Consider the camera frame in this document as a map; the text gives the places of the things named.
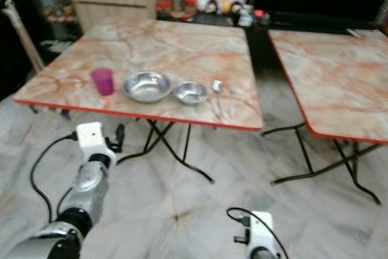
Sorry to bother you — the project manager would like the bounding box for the large steel bowl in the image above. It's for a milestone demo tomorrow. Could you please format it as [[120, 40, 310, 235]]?
[[122, 71, 173, 104]]

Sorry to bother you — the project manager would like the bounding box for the purple plastic cup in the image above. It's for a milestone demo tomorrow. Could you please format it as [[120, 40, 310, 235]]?
[[90, 68, 115, 96]]

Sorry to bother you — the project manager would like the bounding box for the small steel bowl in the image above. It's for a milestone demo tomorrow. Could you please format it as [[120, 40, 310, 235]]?
[[171, 81, 210, 106]]

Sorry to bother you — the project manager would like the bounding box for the marble pattern folding table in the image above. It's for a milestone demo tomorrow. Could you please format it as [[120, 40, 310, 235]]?
[[261, 29, 388, 205], [13, 18, 264, 184]]

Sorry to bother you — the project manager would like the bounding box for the steel spoon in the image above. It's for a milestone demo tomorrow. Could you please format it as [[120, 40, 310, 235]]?
[[212, 79, 225, 120]]

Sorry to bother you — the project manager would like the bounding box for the steel fork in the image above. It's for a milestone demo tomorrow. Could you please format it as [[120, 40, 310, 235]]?
[[227, 86, 237, 119]]

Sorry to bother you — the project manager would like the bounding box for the beige folded chair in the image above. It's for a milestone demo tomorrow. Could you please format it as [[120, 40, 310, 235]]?
[[3, 0, 46, 75]]

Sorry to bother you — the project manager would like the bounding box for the yellow figurine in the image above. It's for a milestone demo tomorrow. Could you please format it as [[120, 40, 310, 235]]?
[[219, 0, 233, 15]]

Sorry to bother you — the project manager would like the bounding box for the small white box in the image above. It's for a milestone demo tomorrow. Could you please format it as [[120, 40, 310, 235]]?
[[239, 9, 254, 27]]

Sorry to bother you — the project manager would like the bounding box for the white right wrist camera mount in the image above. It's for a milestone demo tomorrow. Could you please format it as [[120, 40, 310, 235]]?
[[247, 211, 275, 259]]

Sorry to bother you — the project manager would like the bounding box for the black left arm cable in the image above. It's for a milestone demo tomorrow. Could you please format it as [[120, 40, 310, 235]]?
[[30, 135, 79, 223]]

